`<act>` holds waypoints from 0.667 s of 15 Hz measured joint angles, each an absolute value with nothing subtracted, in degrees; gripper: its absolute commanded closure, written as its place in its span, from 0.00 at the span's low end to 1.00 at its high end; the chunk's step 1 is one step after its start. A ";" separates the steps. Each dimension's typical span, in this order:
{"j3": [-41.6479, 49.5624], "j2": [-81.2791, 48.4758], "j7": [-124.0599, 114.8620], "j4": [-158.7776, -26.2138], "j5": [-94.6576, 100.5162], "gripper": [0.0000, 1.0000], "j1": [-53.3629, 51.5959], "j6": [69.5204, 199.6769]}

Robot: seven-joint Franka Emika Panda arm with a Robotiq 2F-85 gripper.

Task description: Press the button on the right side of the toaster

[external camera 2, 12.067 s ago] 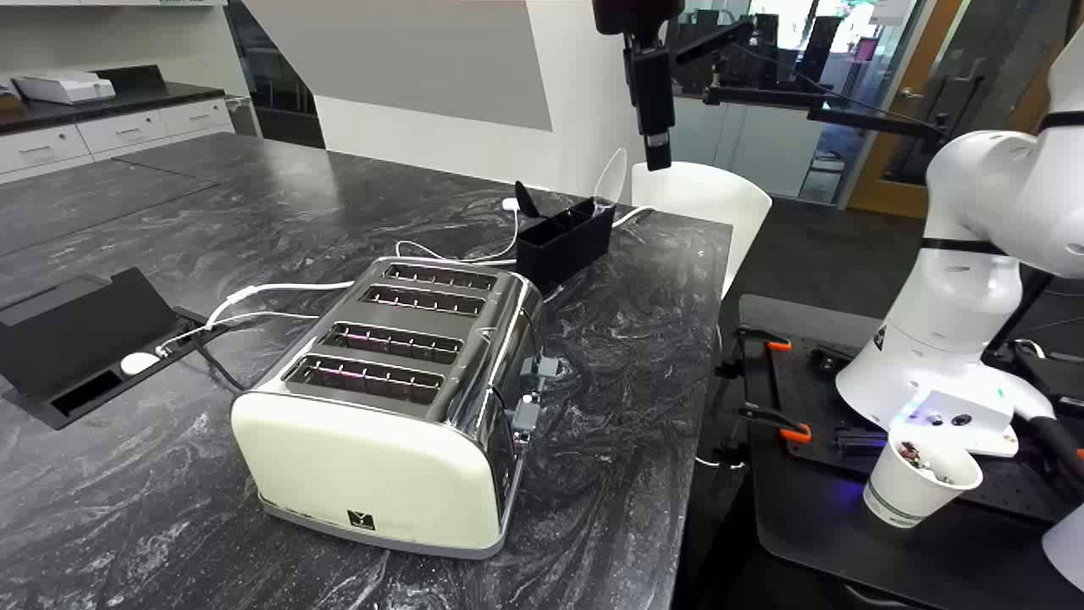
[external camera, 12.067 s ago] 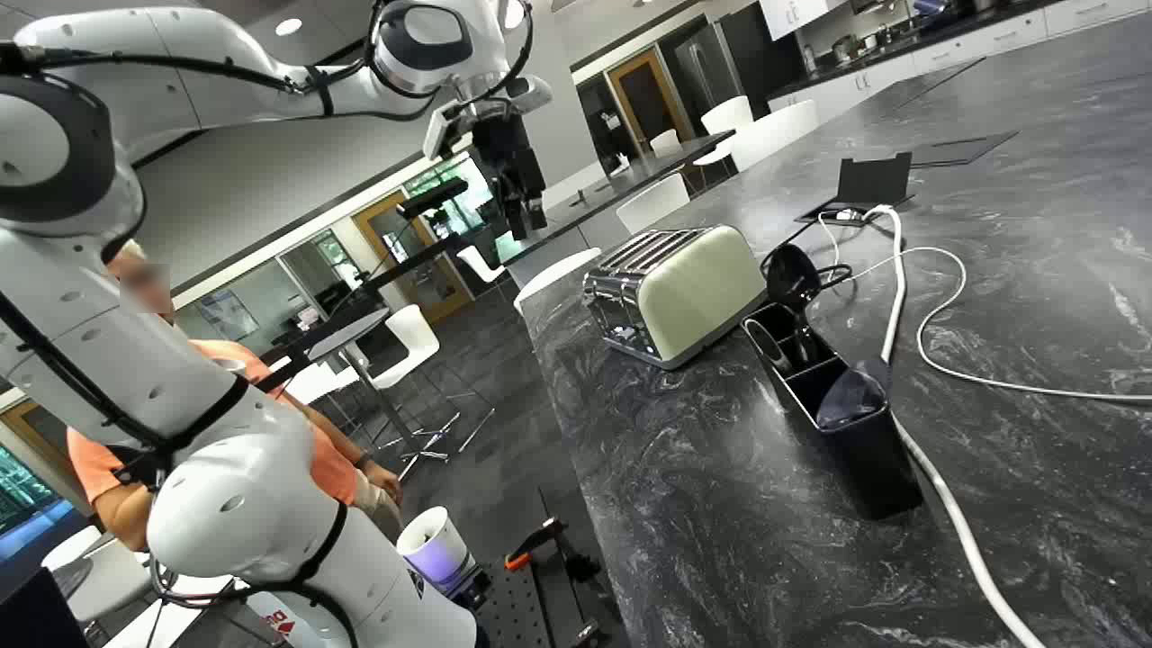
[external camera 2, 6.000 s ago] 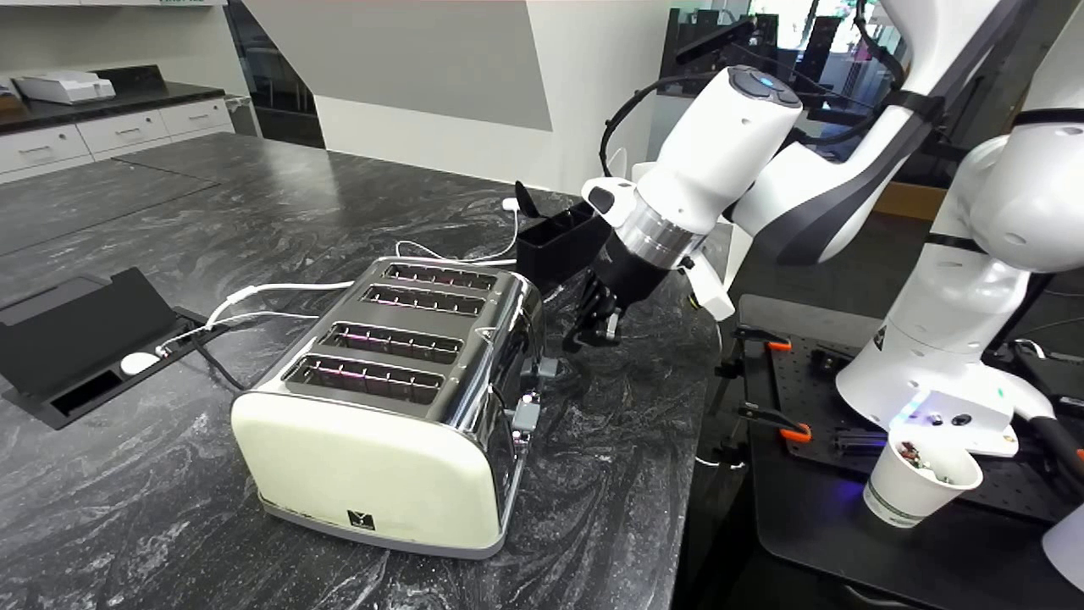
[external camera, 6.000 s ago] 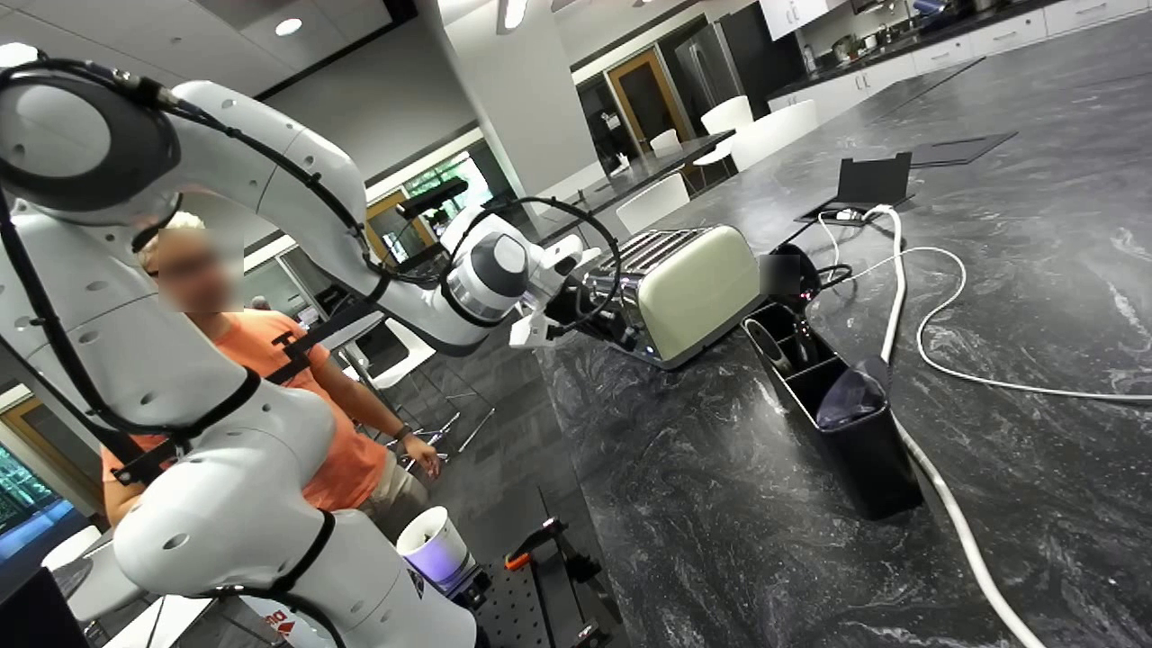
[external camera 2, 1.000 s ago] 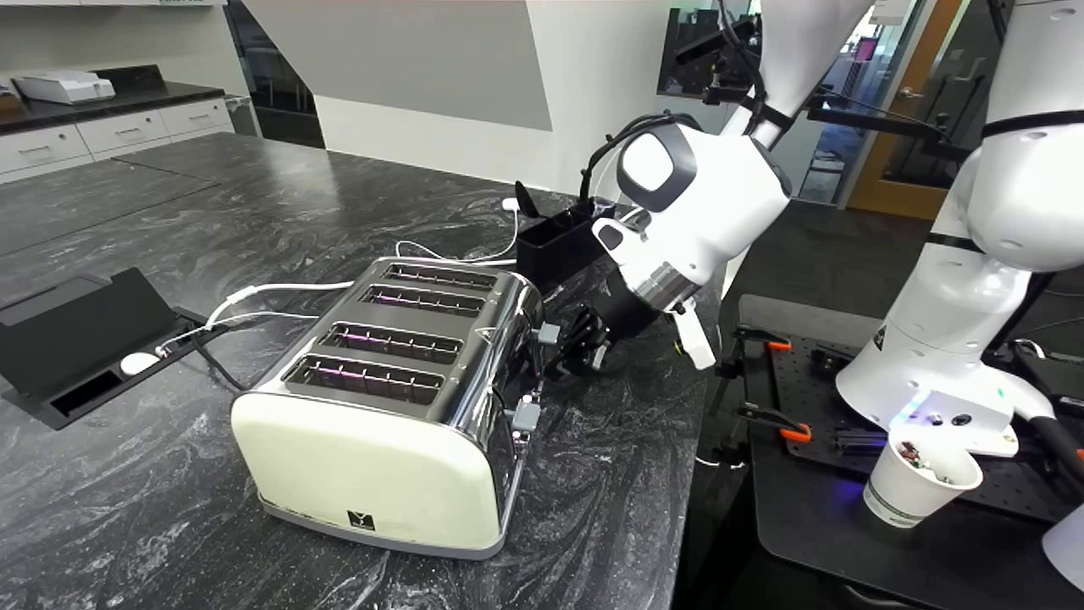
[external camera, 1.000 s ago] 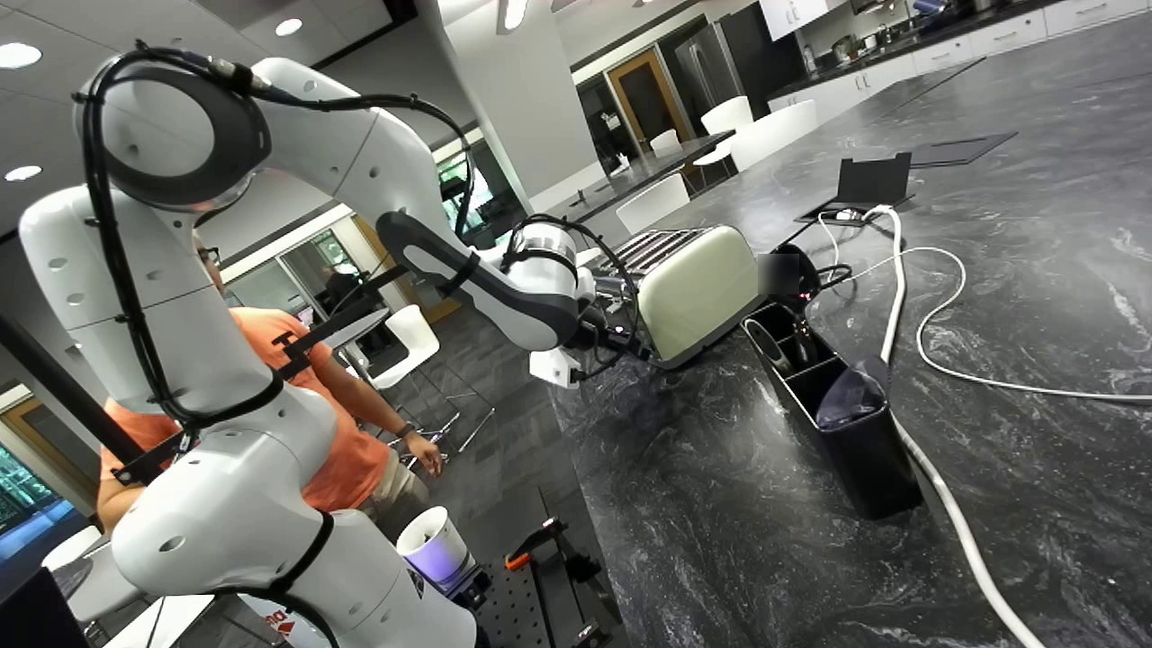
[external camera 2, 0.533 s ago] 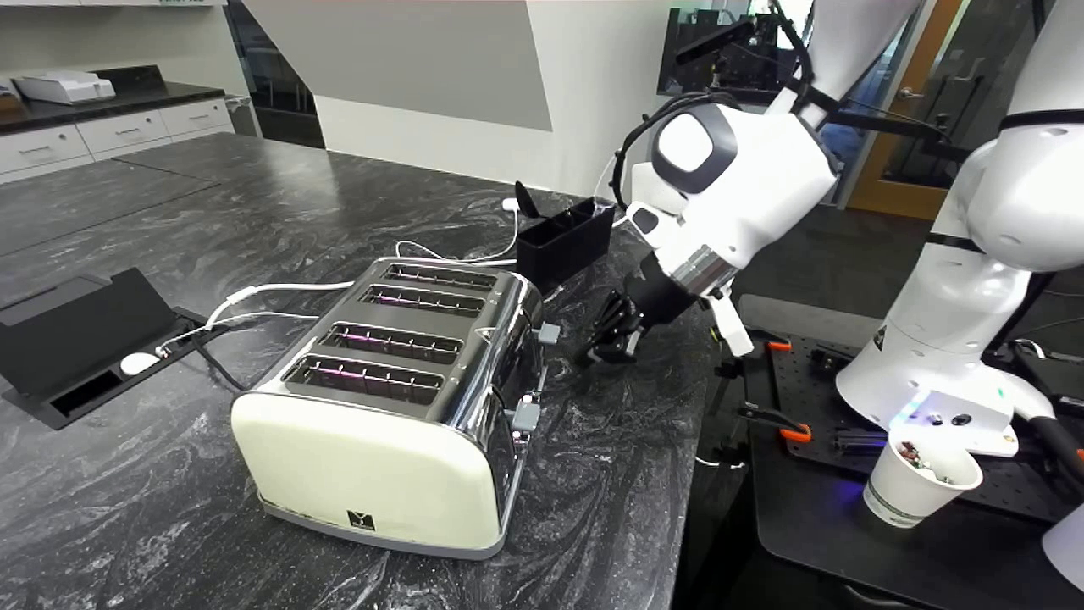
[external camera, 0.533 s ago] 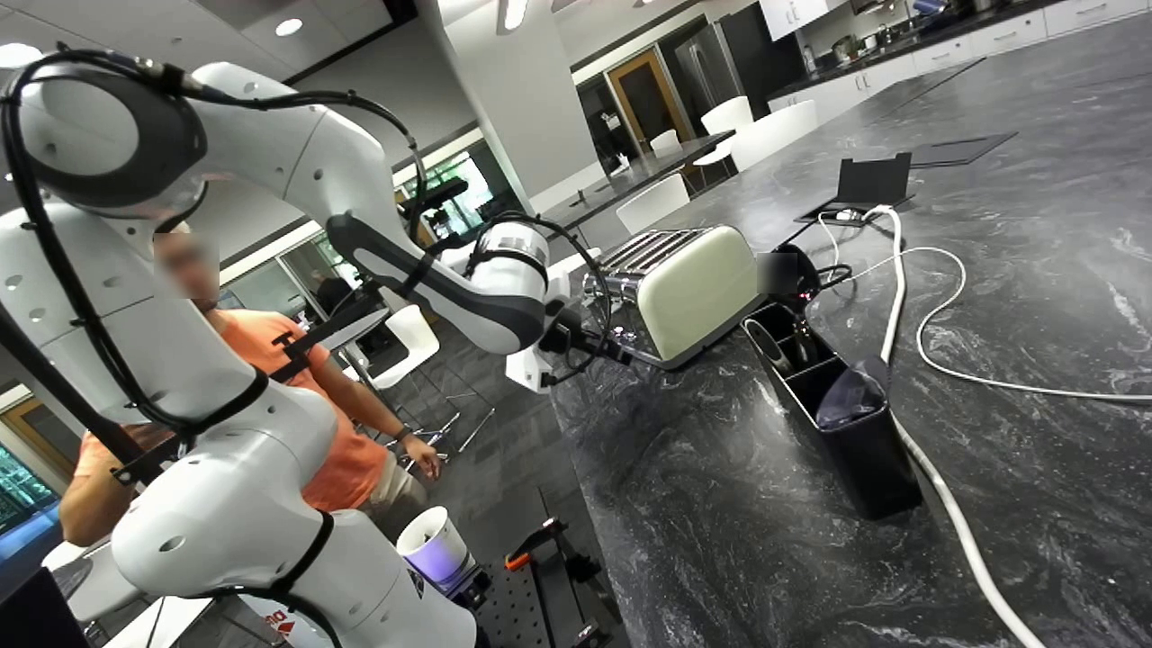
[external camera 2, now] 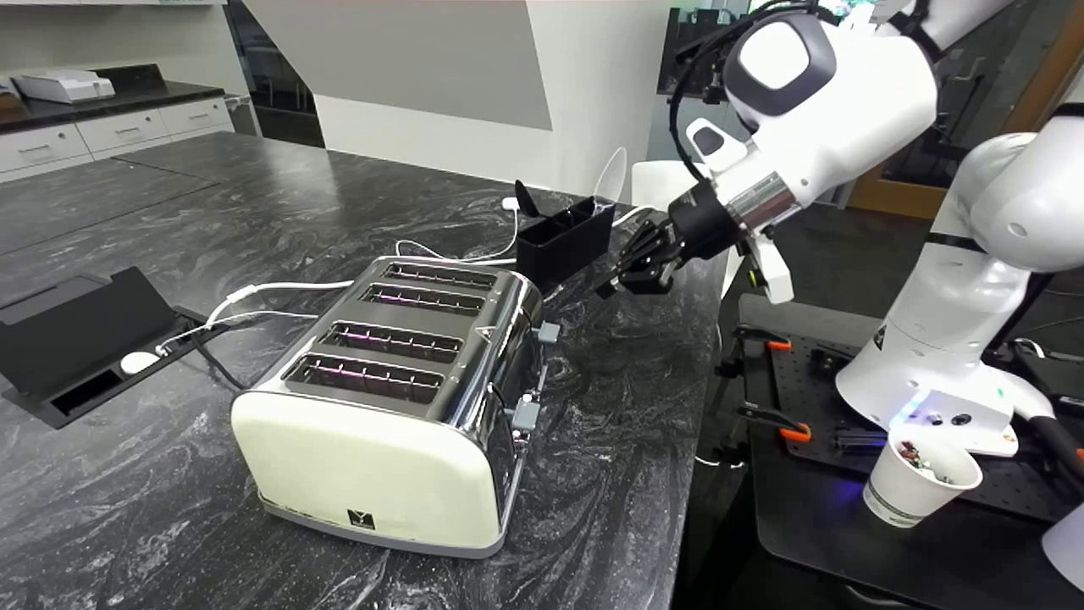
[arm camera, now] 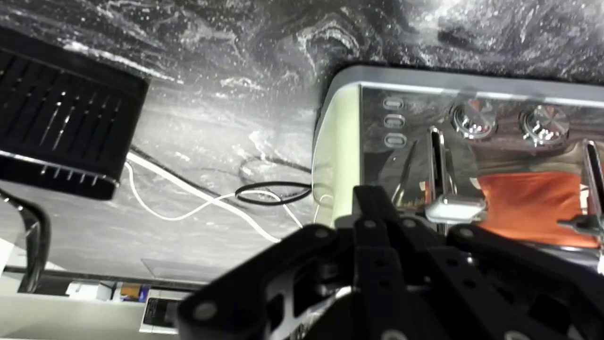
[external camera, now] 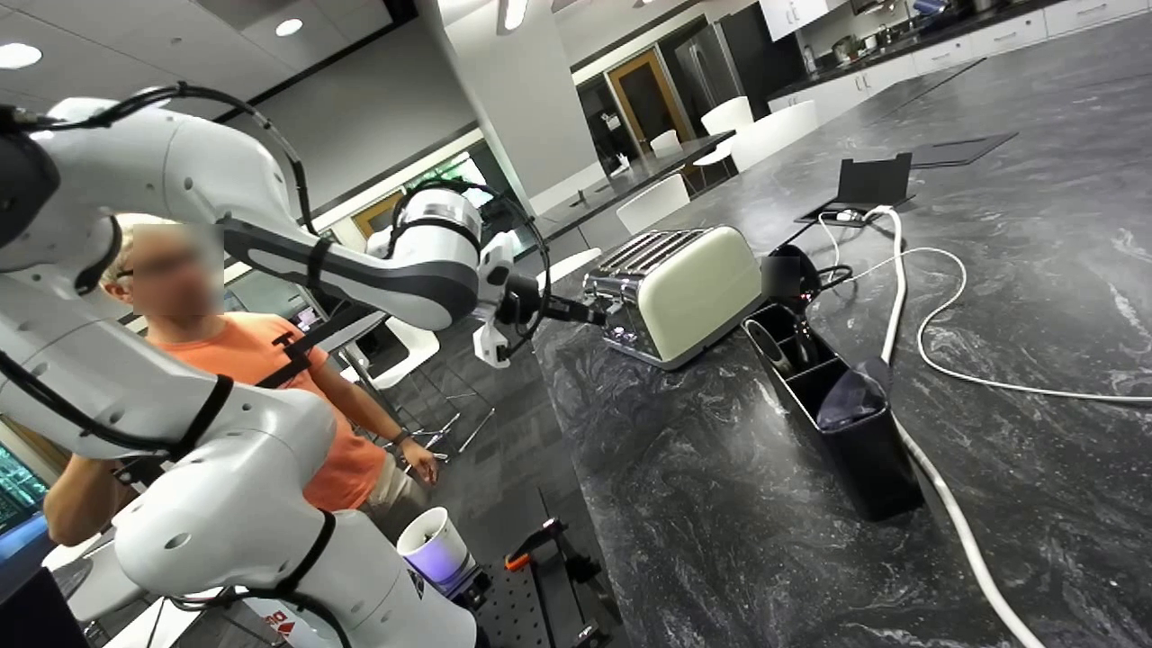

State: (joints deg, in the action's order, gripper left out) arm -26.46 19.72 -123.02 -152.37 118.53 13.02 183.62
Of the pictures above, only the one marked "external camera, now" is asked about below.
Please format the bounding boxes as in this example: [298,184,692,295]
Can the black orange bar clamp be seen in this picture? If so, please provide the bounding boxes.
[502,510,570,578]
[559,547,608,648]

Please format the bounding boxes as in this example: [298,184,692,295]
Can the black rectangular open box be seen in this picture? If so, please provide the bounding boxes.
[738,295,929,525]

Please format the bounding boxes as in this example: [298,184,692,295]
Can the thin white cable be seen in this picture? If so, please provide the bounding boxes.
[902,241,1152,410]

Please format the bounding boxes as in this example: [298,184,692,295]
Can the black pop-up outlet box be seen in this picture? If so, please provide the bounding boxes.
[830,151,917,210]

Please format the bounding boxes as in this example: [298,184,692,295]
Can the cream and chrome toaster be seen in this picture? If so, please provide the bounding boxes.
[581,223,774,375]

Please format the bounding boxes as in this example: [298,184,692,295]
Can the large round ceiling light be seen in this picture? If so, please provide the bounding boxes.
[0,38,46,72]

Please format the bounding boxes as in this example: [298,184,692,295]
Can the dark rimmed glasses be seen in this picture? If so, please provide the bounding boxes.
[112,244,217,284]

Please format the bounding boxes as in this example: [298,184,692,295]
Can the thick white power cable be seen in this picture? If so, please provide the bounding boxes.
[857,199,1052,648]

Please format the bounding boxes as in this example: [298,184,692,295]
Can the bystander bare hand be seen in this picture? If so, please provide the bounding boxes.
[396,433,445,489]

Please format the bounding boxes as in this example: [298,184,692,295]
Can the black round object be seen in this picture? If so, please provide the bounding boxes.
[761,241,857,310]

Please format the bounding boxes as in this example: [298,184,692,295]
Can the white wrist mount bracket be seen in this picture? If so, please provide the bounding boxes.
[468,318,516,372]

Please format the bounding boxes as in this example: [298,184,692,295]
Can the wooden framed glass door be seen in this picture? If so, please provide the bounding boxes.
[602,43,701,157]

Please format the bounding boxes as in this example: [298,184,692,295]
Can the white paper cup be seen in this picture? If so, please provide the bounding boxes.
[392,504,480,601]

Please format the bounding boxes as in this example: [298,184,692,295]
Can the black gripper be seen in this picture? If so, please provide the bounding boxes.
[490,270,602,340]

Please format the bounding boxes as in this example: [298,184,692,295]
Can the man in orange shirt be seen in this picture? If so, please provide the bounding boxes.
[41,210,424,549]

